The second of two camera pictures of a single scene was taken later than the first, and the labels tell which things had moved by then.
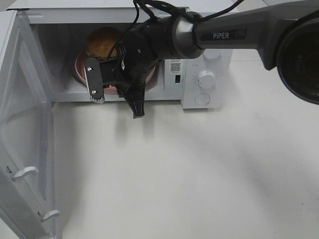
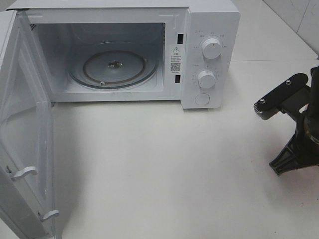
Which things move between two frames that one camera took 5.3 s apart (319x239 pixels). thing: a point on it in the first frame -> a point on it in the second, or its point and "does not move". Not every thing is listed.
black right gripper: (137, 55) -> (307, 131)
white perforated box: (28, 201) does not move
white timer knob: (207, 79) does not move
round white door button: (202, 98) does not move
